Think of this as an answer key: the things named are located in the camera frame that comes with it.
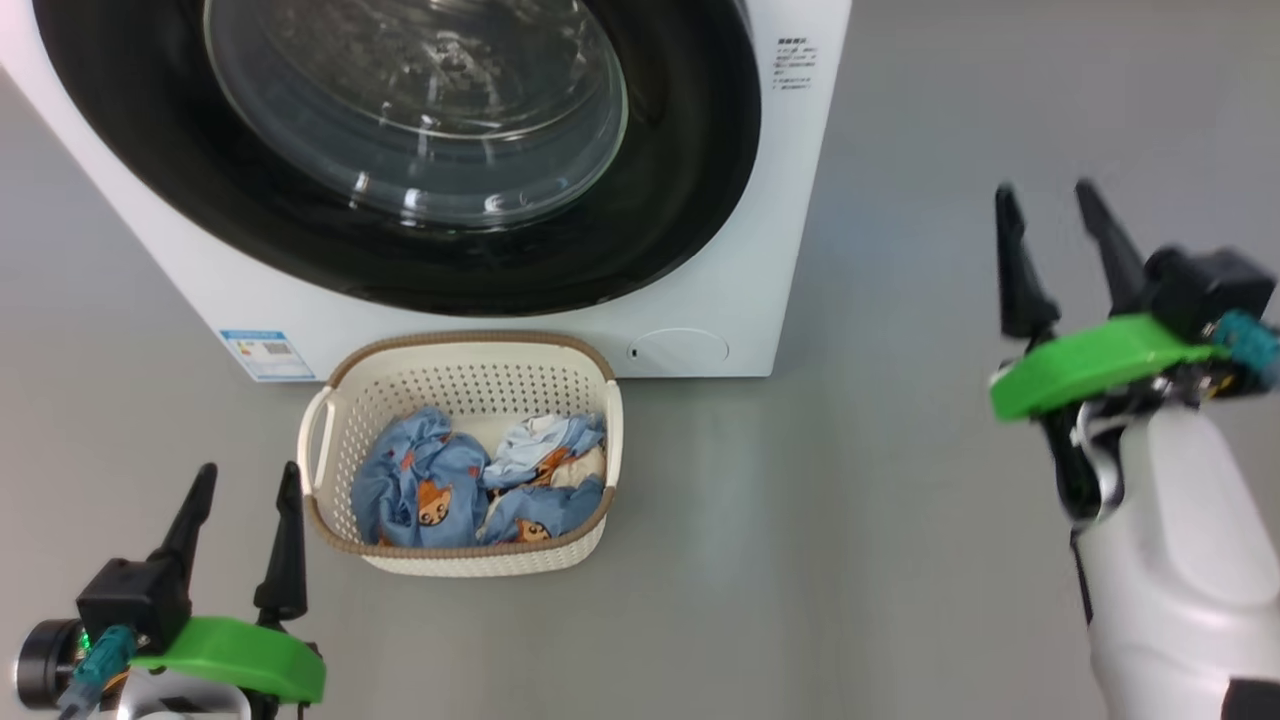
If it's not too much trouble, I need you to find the cream perforated laundry basket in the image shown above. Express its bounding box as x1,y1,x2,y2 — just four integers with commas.
297,331,624,578

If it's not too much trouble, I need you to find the teal left camera connector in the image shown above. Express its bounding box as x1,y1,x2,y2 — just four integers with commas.
58,625,136,720

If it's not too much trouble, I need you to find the black round glass door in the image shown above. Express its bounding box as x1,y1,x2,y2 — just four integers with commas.
33,0,763,318

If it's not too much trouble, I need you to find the blue white energy label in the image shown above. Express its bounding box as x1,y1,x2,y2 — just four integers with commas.
220,330,317,383

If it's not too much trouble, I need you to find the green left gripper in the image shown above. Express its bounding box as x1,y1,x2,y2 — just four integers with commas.
130,461,327,705

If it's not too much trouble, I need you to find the black printed text label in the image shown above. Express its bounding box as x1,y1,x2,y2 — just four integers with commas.
775,40,821,93

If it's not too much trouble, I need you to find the teal right camera connector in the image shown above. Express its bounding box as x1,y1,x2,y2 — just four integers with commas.
1212,310,1280,391

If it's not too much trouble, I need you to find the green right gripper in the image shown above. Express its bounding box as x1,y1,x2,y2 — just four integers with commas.
988,178,1231,422

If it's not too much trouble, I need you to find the cream garment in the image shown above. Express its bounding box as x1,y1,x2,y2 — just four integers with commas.
550,447,607,491

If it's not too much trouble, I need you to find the pale blue white garment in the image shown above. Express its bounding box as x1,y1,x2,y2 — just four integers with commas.
485,413,607,488

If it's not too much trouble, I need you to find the white washing machine body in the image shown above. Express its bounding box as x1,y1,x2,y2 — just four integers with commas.
0,0,853,383

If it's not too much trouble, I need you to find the round white filter cover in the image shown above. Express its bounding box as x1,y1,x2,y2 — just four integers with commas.
630,328,731,377

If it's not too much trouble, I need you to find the blue bear print garment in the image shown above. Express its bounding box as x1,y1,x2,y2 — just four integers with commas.
478,478,607,546
350,405,492,549

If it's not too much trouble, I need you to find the teal camera connector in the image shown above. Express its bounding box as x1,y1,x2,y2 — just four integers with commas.
58,625,136,720
1212,310,1280,391

